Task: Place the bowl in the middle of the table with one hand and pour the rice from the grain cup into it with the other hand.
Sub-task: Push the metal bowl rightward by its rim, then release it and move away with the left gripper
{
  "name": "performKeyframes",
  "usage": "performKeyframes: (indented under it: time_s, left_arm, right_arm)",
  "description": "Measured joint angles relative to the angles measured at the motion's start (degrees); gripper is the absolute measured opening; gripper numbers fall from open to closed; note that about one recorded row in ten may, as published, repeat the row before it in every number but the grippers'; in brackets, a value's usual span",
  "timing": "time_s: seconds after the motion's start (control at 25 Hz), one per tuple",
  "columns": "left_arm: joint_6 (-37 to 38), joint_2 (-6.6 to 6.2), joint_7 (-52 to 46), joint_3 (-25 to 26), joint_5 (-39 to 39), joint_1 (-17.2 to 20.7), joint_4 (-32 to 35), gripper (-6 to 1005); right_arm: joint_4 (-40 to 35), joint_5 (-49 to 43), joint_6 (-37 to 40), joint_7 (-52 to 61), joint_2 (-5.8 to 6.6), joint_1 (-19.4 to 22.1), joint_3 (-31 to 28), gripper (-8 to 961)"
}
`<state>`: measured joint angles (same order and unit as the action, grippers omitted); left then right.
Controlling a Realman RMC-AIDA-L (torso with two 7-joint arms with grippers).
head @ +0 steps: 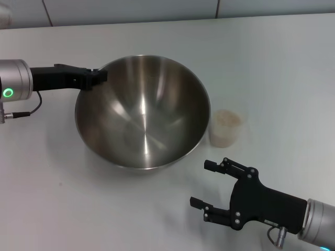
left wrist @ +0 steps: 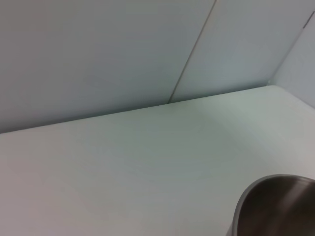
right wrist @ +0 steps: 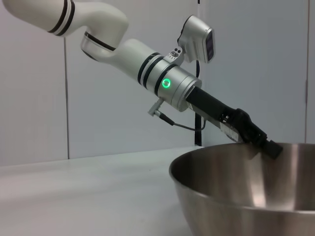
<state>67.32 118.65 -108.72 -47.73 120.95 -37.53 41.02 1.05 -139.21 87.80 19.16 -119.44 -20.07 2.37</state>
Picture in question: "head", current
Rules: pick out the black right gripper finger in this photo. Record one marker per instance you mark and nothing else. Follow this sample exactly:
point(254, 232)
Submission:
point(230, 169)
point(217, 215)

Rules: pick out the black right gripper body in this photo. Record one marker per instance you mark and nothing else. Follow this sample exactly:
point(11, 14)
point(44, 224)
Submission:
point(264, 205)

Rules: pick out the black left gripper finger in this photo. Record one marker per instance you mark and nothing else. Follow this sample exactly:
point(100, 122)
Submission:
point(73, 68)
point(96, 77)

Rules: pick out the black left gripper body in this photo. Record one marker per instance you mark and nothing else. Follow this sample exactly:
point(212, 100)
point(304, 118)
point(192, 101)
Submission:
point(52, 79)

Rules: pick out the clear plastic cup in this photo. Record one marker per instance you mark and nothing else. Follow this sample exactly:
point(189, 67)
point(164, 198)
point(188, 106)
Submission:
point(226, 136)

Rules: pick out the white rice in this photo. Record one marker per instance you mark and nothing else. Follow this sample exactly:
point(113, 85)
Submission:
point(226, 123)

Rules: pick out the stainless steel mixing bowl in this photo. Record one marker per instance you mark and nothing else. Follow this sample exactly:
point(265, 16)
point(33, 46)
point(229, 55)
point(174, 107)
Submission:
point(144, 117)

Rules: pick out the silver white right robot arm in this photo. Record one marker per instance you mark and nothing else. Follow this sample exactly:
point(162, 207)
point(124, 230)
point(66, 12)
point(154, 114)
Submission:
point(320, 221)

